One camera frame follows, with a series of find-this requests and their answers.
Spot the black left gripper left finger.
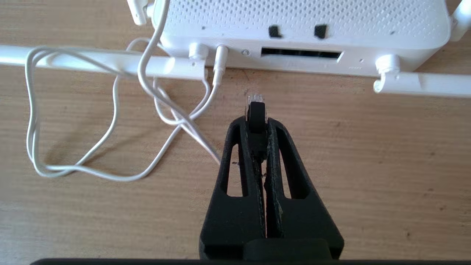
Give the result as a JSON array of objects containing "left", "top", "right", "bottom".
[{"left": 199, "top": 116, "right": 266, "bottom": 260}]

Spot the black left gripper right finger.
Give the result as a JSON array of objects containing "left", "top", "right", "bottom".
[{"left": 264, "top": 118, "right": 344, "bottom": 260}]

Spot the black ethernet cable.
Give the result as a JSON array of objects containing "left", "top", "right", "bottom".
[{"left": 245, "top": 93, "right": 267, "bottom": 163}]

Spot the white router with four antennas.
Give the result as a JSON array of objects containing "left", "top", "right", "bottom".
[{"left": 0, "top": 0, "right": 471, "bottom": 98}]

